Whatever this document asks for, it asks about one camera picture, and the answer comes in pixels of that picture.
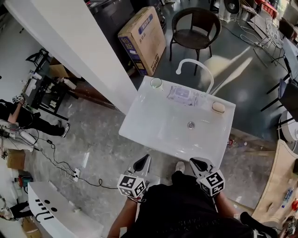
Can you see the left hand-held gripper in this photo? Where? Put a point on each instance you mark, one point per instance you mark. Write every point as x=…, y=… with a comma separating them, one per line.
x=130, y=184

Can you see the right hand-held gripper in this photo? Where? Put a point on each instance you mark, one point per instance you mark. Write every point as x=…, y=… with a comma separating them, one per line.
x=213, y=182

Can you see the clear glass cup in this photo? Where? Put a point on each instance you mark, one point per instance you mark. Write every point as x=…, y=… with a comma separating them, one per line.
x=157, y=82

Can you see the person's right forearm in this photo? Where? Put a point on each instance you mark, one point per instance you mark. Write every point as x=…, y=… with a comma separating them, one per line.
x=223, y=204

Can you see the person's left forearm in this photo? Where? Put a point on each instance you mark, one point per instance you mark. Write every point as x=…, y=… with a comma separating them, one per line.
x=123, y=216

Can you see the person's white sneaker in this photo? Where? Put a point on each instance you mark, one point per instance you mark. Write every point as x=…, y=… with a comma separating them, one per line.
x=180, y=167

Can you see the red bottle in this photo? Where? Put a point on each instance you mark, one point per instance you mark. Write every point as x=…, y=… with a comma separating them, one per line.
x=230, y=142

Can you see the person's black clothing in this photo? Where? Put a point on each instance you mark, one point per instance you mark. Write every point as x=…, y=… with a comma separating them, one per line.
x=181, y=209

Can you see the white sink basin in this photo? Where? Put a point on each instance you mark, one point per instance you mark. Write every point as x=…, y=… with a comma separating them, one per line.
x=167, y=130

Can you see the beige soap bar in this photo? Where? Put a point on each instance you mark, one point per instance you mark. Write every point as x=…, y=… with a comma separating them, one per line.
x=218, y=107

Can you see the white power strip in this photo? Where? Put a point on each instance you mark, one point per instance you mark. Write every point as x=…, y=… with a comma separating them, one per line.
x=76, y=174

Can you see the light wooden table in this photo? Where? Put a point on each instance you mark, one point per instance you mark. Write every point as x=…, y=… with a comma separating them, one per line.
x=274, y=186

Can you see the purple wet wipes packet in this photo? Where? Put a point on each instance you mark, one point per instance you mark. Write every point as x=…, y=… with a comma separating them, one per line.
x=181, y=95

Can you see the white curved faucet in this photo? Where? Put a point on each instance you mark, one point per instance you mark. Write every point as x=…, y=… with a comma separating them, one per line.
x=211, y=80

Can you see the white cabinet with black marks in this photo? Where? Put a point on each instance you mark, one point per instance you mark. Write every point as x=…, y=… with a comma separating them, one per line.
x=65, y=220

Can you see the plastic bottle blue label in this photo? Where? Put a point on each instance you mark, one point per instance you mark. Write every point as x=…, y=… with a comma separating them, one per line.
x=287, y=197

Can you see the white round appliance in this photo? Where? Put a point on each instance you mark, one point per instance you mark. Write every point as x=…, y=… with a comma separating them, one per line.
x=288, y=126

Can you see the small red object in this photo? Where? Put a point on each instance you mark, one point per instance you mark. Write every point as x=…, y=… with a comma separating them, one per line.
x=295, y=205

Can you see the white plastic bottle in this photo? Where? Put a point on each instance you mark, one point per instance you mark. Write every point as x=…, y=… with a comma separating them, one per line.
x=69, y=83

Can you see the white cylindrical device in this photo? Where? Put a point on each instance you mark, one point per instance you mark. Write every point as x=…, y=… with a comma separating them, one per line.
x=29, y=139

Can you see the dark upholstered chair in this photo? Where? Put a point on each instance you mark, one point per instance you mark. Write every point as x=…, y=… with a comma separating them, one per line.
x=291, y=95

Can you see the teal and red tool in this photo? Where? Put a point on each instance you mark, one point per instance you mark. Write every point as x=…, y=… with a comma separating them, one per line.
x=23, y=180

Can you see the black metal rack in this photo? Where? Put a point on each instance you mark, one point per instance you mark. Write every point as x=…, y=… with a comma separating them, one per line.
x=44, y=93

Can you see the closed small cardboard box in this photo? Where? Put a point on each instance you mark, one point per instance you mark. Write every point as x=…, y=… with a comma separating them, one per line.
x=16, y=159

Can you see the open brown cardboard box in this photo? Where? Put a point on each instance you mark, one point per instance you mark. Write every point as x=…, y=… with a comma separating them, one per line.
x=59, y=68

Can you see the large printed cardboard box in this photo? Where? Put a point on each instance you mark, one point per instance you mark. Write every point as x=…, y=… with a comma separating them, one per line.
x=144, y=39

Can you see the dark wicker chair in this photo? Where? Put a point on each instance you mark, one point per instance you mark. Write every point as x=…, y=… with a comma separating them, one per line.
x=193, y=37

